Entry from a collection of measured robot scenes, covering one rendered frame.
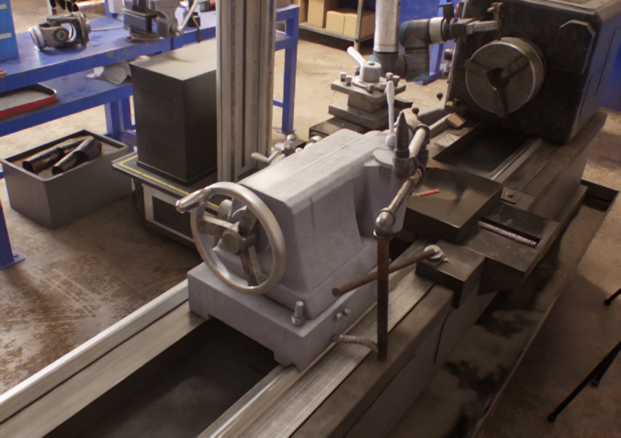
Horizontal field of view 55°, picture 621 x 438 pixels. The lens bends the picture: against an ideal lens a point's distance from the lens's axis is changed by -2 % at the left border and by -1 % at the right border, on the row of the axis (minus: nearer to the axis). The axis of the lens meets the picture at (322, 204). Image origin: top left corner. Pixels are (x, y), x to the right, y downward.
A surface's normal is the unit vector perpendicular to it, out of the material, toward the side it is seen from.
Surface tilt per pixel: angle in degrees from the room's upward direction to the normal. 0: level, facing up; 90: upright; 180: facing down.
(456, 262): 0
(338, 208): 76
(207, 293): 90
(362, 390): 0
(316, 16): 90
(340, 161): 0
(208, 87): 90
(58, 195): 90
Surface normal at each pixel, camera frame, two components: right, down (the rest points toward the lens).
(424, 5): -0.58, 0.37
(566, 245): 0.07, -0.86
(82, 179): 0.84, 0.32
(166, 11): 0.77, -0.05
